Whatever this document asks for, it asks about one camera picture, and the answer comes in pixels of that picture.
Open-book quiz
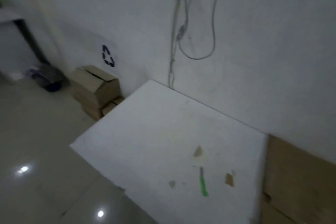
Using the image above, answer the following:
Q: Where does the grey looped wall cable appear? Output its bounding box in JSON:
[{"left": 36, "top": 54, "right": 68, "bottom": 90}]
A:
[{"left": 177, "top": 0, "right": 251, "bottom": 61}]

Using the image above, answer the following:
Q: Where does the stack of boxes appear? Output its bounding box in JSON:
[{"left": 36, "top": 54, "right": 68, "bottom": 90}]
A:
[{"left": 76, "top": 100, "right": 103, "bottom": 121}]

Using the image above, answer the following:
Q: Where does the small low cardboard box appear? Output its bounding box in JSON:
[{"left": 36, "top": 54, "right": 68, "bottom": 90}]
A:
[{"left": 101, "top": 96, "right": 124, "bottom": 117}]

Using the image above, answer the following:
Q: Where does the white wall cable conduit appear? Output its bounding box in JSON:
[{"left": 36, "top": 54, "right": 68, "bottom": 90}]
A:
[{"left": 168, "top": 0, "right": 188, "bottom": 89}]

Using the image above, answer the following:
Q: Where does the taped small cardboard box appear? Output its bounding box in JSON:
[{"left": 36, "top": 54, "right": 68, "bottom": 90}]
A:
[{"left": 262, "top": 134, "right": 336, "bottom": 224}]

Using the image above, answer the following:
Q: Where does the white recycling symbol sign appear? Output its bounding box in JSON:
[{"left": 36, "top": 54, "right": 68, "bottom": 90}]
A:
[{"left": 86, "top": 35, "right": 120, "bottom": 75}]

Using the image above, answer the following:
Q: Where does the blue round object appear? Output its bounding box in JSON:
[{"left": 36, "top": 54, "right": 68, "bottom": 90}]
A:
[{"left": 39, "top": 65, "right": 63, "bottom": 93}]

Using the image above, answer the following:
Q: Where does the white table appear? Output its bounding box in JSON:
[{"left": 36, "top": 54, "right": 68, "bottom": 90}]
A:
[{"left": 69, "top": 79, "right": 271, "bottom": 224}]

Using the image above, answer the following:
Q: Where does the green handled knife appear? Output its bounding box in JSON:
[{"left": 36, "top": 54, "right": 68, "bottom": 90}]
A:
[{"left": 198, "top": 166, "right": 209, "bottom": 197}]

